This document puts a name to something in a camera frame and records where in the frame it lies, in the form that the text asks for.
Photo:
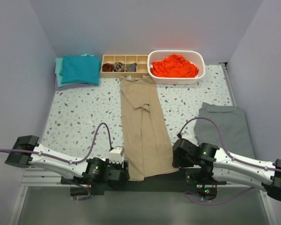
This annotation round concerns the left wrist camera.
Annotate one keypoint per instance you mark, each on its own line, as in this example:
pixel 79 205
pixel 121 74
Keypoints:
pixel 116 155

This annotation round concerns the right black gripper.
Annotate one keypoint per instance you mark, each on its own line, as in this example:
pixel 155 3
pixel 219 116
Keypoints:
pixel 177 162

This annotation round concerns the grey folded cloth piece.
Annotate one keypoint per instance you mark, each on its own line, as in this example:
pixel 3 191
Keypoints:
pixel 132 68

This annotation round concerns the white plastic laundry basket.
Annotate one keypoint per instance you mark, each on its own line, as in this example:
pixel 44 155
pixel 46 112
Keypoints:
pixel 191 56

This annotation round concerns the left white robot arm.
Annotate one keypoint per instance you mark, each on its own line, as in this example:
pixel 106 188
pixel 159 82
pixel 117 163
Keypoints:
pixel 27 151

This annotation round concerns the folded light turquoise shirt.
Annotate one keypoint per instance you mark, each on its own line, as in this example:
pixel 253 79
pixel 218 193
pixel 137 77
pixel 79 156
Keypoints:
pixel 58 68

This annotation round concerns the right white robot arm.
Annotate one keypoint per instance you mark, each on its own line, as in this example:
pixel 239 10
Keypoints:
pixel 208 164

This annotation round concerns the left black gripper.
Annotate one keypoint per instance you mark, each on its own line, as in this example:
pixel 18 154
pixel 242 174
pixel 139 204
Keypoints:
pixel 107 163

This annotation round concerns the folded grey t shirt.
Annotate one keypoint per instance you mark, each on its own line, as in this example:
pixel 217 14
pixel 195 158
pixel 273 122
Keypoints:
pixel 232 123

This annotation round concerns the wooden compartment organizer tray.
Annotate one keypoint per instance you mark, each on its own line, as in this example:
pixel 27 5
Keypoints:
pixel 141 61

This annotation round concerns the beige t shirt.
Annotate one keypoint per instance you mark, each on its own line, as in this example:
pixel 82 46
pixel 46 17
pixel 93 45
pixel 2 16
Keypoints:
pixel 147 144

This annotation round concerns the folded teal t shirt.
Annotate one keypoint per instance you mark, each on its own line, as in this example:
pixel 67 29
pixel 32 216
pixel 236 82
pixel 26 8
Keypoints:
pixel 80 70

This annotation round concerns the red black rolled socks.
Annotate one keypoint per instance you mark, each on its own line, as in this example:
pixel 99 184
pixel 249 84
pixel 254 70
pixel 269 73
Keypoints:
pixel 107 67

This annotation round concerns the patterned rolled socks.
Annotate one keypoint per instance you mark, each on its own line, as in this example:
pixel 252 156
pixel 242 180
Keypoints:
pixel 119 67

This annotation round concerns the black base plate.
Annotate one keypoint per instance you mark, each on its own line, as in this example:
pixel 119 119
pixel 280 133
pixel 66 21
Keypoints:
pixel 154 182

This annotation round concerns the aluminium rail frame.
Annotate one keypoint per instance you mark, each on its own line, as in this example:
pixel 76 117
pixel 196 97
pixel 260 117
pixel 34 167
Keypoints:
pixel 213 88

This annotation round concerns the orange t shirt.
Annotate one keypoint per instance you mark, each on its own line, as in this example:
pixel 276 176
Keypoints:
pixel 174 66

